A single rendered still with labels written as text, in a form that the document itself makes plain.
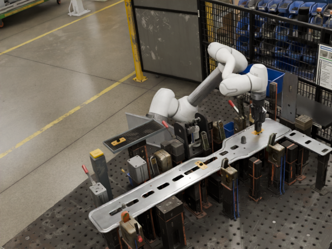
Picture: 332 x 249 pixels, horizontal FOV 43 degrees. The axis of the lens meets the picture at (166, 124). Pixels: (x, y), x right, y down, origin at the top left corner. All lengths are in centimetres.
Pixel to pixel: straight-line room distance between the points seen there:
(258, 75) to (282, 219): 85
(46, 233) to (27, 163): 203
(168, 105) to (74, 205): 102
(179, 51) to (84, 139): 160
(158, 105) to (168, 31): 220
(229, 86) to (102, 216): 100
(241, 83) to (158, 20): 301
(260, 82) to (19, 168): 293
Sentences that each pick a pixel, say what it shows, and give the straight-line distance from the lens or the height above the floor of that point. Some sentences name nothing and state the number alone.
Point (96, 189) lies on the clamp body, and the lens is 233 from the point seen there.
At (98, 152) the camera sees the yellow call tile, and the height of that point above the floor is 116.
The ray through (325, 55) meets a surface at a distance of 288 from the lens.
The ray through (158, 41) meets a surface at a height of 63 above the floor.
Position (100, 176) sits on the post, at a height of 102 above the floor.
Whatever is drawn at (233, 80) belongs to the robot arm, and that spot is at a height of 144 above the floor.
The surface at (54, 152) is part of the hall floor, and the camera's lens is 470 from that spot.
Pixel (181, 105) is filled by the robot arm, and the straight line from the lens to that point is 324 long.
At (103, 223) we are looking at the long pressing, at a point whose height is 100.
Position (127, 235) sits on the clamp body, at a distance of 208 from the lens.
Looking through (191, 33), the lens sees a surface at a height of 80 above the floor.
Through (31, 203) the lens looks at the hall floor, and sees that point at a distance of 411.
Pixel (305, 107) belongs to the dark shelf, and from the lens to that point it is 296.
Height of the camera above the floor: 251
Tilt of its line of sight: 32 degrees down
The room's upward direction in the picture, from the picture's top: 7 degrees counter-clockwise
